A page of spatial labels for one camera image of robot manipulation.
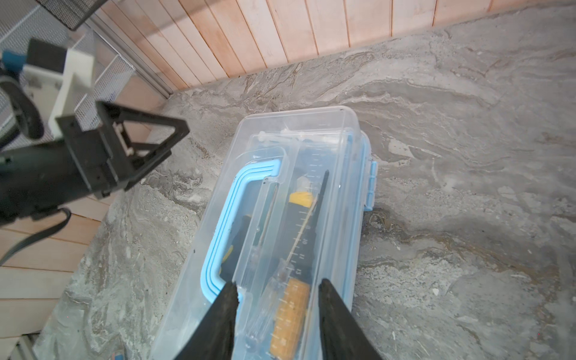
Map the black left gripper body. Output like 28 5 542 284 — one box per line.
1 116 135 223

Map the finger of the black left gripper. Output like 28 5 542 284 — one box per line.
95 100 190 135
124 130 190 189

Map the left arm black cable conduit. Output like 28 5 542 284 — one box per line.
0 73 46 152

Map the black mesh wall basket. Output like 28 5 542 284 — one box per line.
36 0 107 31

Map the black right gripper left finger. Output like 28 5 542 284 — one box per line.
175 282 239 360

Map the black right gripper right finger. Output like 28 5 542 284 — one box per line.
318 278 383 360

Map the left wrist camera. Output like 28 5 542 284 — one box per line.
1 38 95 146

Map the light blue tool box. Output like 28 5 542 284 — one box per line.
179 131 377 318

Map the black yellow utility knife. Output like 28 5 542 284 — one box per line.
278 176 320 284

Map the white wire mesh shelf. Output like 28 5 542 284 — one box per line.
1 1 134 154

